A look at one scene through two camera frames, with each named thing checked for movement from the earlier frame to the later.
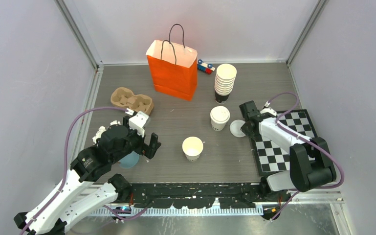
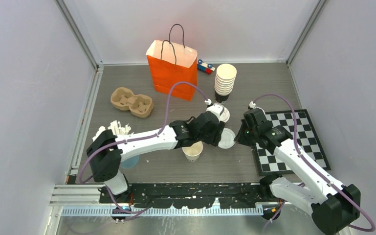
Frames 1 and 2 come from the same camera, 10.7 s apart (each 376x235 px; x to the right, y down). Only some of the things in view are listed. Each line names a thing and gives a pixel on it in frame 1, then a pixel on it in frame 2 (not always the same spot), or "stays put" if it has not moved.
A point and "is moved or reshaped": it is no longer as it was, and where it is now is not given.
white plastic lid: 235,128 is moved or reshaped
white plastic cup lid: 220,114 stays put
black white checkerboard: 272,157 stays put
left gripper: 149,150 to 214,139
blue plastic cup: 130,160 stays put
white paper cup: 192,147 stays put
